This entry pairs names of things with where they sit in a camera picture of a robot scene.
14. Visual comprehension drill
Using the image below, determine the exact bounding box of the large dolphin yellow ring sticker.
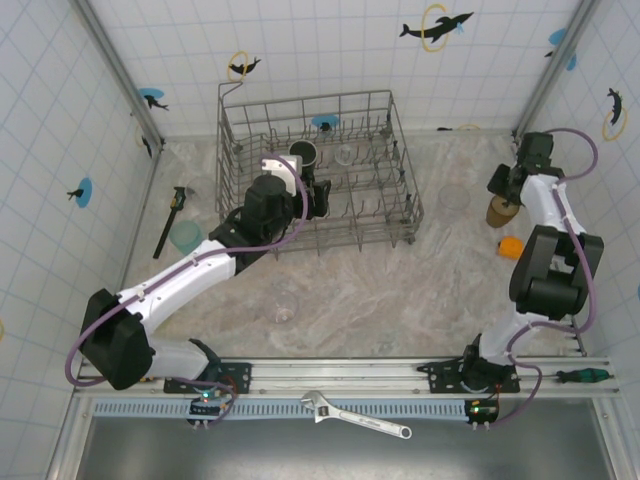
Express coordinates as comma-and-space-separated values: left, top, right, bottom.
398, 3, 475, 54

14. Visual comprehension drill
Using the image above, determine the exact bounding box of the teal translucent cup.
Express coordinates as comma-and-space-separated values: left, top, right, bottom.
168, 219, 204, 254

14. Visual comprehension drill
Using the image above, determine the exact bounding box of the black controller board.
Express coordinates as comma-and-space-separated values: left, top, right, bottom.
187, 387, 236, 431
463, 398, 500, 431

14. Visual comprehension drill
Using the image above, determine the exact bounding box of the brown cup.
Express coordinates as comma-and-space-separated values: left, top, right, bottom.
485, 194, 519, 230

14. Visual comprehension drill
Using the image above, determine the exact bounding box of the black mug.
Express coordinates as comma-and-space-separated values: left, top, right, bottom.
288, 139, 320, 182

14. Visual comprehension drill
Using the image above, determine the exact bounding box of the green black screwdriver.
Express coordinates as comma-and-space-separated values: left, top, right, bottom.
555, 368, 612, 385

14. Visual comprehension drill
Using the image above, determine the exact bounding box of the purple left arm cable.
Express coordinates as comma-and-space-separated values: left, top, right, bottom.
65, 169, 309, 387

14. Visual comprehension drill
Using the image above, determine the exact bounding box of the silver adjustable wrench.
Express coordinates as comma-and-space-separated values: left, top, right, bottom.
299, 390, 414, 440

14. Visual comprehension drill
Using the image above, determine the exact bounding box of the aluminium frame post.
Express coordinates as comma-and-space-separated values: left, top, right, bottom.
72, 0, 166, 151
512, 0, 599, 141

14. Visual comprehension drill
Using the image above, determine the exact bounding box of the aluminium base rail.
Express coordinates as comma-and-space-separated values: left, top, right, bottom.
74, 355, 619, 399

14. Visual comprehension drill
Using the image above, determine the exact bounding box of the orange tape measure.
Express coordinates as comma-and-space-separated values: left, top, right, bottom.
498, 235, 525, 262

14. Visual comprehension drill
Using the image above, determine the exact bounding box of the black yellow caliper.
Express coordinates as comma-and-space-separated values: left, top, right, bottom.
152, 186, 187, 260

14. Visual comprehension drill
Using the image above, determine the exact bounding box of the blue-grey slotted cable duct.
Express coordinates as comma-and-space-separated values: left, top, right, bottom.
92, 398, 501, 419

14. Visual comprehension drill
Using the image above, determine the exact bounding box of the clear faceted plastic cup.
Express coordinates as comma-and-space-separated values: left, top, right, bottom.
187, 175, 217, 201
267, 289, 300, 325

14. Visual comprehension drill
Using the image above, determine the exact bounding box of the grey wire dish rack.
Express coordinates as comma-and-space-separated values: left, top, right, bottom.
214, 81, 426, 259

